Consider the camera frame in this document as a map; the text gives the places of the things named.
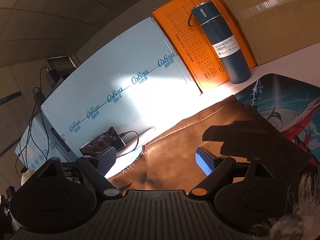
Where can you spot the grey window blind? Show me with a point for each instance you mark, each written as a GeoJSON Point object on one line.
{"type": "Point", "coordinates": [61, 63]}

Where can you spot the black power adapter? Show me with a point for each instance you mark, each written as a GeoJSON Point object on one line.
{"type": "Point", "coordinates": [51, 78]}
{"type": "Point", "coordinates": [38, 93]}

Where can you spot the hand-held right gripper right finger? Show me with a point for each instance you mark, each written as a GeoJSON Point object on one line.
{"type": "Point", "coordinates": [203, 161]}

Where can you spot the grey fur cloth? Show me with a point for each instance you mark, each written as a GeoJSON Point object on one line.
{"type": "Point", "coordinates": [307, 195]}

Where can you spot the black smartphone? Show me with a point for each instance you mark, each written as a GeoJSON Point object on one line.
{"type": "Point", "coordinates": [102, 140]}

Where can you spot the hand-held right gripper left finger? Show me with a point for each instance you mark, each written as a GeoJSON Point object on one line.
{"type": "Point", "coordinates": [107, 160]}

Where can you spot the brown cardboard box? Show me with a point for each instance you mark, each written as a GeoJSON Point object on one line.
{"type": "Point", "coordinates": [275, 30]}

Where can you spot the brown leather jacket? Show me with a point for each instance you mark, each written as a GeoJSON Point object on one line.
{"type": "Point", "coordinates": [175, 150]}

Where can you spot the light blue carton with label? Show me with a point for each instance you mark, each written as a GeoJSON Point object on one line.
{"type": "Point", "coordinates": [37, 140]}

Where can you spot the blue vacuum bottle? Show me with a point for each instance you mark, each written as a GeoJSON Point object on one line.
{"type": "Point", "coordinates": [230, 62]}

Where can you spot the printed desk mat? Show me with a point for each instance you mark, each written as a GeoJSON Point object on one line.
{"type": "Point", "coordinates": [282, 97]}

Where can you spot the orange carton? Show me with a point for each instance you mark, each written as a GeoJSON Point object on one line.
{"type": "Point", "coordinates": [180, 30]}

